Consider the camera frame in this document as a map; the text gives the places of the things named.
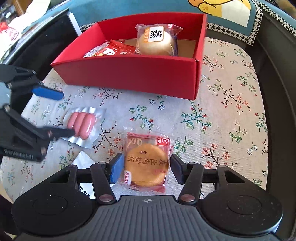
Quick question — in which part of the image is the black glossy side table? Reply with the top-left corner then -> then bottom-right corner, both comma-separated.
1,9 -> 81,80

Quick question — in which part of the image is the small white sachet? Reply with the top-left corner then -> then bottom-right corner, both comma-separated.
83,46 -> 103,58

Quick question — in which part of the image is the pink sausages packet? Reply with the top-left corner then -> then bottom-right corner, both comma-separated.
62,106 -> 106,149

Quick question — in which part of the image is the red snack packet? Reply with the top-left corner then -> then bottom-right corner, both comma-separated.
94,40 -> 135,56

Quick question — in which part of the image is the floral cushion cover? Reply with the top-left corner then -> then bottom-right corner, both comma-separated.
0,37 -> 269,209

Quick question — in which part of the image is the teal lion sofa cover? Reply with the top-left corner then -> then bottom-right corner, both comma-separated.
46,1 -> 262,46

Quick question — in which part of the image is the round white bun packet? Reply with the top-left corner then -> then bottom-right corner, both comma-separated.
135,24 -> 183,56

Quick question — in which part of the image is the dark blue snack packet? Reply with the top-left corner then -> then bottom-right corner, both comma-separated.
174,35 -> 178,56

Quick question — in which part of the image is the white noodle snack packet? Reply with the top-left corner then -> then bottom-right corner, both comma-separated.
72,151 -> 95,200

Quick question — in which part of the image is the meat floss cake packet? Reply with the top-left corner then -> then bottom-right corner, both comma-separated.
118,128 -> 174,193

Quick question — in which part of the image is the red cardboard box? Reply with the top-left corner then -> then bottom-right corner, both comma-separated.
51,12 -> 207,100

